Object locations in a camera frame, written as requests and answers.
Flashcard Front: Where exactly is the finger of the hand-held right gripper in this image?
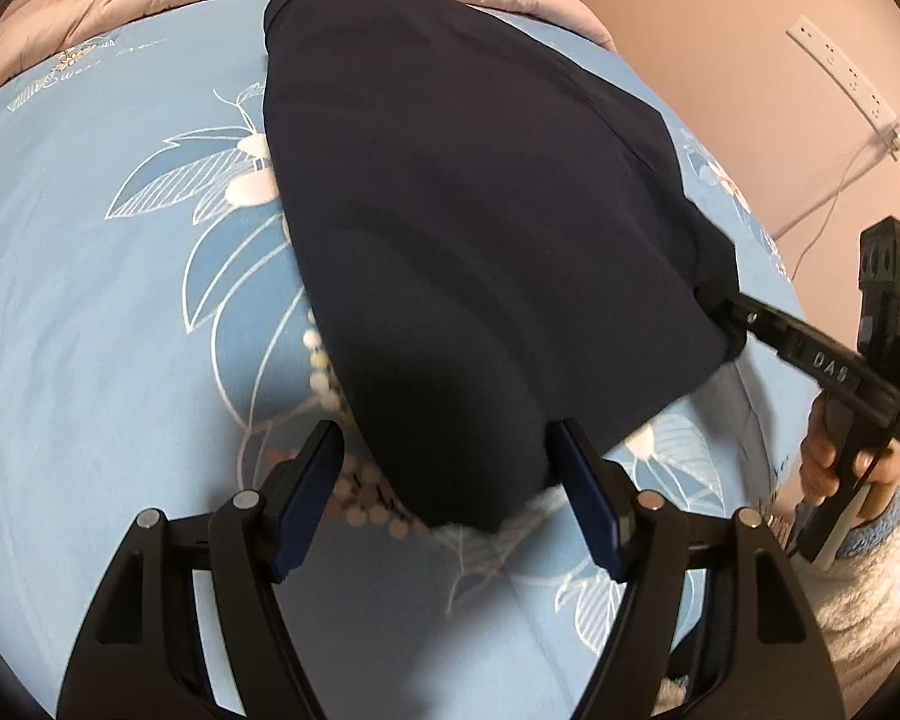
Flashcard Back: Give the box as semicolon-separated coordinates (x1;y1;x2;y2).
696;285;796;361

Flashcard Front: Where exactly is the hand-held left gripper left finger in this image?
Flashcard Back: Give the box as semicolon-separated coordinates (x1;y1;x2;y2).
56;421;344;720

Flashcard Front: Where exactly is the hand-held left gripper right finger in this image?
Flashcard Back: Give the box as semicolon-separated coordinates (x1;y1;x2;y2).
546;420;848;720

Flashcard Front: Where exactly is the dark navy garment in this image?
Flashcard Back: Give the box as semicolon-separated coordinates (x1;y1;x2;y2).
259;0;747;537

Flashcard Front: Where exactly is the person's right hand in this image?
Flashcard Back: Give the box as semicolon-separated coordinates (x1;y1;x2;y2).
799;392;900;532

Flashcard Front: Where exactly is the white power strip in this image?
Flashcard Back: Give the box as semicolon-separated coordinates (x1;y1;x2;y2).
786;15;900;158

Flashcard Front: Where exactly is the light blue floral bedsheet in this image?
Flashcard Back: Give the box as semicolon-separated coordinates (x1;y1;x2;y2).
0;0;807;720

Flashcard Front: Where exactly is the white cable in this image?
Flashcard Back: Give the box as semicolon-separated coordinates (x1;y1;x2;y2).
765;131;900;282

